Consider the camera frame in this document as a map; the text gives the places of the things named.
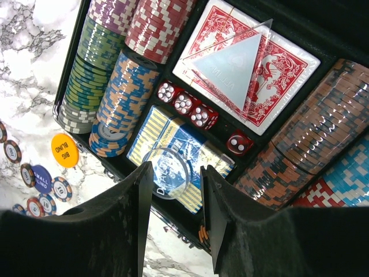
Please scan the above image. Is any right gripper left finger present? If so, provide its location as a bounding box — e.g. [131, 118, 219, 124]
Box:
[1, 162, 153, 276]

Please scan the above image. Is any blue playing card deck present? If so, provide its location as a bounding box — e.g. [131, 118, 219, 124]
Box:
[126, 105, 235, 214]

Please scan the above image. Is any red 5 poker chip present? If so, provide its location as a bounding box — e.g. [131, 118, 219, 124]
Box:
[27, 197, 45, 218]

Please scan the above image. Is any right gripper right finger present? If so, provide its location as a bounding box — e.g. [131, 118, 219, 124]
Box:
[201, 166, 368, 276]

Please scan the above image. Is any red die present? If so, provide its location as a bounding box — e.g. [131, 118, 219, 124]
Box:
[174, 91, 199, 115]
[226, 130, 254, 156]
[190, 104, 219, 130]
[157, 81, 175, 103]

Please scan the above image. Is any clear triangular card holder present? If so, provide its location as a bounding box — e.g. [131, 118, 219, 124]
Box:
[180, 19, 273, 115]

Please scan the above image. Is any red die in case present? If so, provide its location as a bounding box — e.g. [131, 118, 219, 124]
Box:
[174, 91, 199, 115]
[157, 81, 175, 103]
[190, 104, 219, 130]

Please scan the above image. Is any yellow big blind button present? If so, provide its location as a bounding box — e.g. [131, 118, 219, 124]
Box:
[51, 133, 79, 168]

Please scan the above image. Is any red playing card deck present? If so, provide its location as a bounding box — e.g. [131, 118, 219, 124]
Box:
[173, 1, 320, 135]

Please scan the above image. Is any blue 10 poker chip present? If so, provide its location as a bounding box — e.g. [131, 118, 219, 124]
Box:
[39, 193, 57, 215]
[51, 177, 73, 202]
[12, 204, 27, 215]

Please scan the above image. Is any clear round dealer button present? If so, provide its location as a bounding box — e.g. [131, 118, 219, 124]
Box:
[142, 147, 190, 200]

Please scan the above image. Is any black poker chip case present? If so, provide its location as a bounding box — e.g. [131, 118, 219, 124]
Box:
[52, 0, 369, 254]

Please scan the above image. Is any blue small blind button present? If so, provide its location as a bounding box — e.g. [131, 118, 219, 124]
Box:
[31, 164, 52, 194]

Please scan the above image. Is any brown 100 poker chip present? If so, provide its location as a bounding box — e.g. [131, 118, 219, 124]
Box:
[0, 122, 7, 143]
[20, 163, 36, 188]
[3, 140, 22, 163]

